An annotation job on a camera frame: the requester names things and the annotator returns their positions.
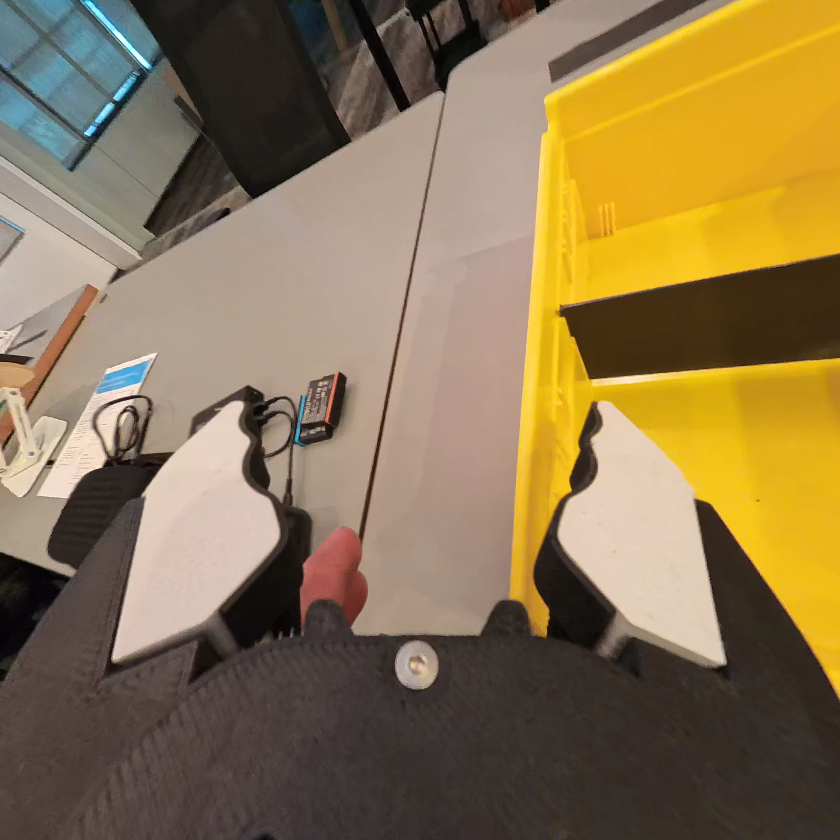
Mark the blue and white leaflet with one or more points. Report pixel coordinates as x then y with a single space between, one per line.
118 380

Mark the large grid window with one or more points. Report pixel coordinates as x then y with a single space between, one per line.
59 72

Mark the yellow plastic bin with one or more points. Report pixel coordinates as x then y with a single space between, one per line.
722 164

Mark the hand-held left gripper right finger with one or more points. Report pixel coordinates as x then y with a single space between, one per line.
636 544

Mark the black mesh chair back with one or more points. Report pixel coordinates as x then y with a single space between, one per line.
92 512

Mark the black bin divider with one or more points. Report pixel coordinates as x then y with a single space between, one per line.
709 321

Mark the black camera battery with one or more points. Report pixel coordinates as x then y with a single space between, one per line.
321 407

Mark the small white stand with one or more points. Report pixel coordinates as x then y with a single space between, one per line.
39 436

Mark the black charger box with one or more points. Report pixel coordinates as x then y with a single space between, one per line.
248 395

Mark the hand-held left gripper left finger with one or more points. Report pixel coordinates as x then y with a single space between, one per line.
197 538

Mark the wooden table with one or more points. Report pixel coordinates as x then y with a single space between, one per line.
79 318

